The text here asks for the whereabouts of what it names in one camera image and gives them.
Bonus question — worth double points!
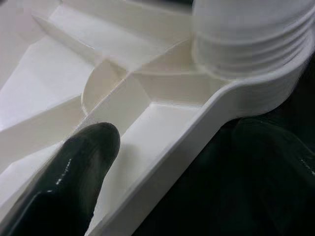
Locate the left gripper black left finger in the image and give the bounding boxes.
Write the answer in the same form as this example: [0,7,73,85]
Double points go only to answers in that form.
[0,122,121,236]

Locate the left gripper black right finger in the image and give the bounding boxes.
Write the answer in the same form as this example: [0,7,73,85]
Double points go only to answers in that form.
[232,118,315,236]

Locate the black table cloth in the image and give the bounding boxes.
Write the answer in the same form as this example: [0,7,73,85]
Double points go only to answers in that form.
[131,18,315,236]

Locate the white plastic table leg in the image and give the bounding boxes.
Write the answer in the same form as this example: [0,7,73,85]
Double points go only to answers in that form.
[190,0,315,77]

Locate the white plastic children table top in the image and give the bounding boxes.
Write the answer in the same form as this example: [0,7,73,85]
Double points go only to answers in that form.
[0,0,315,236]

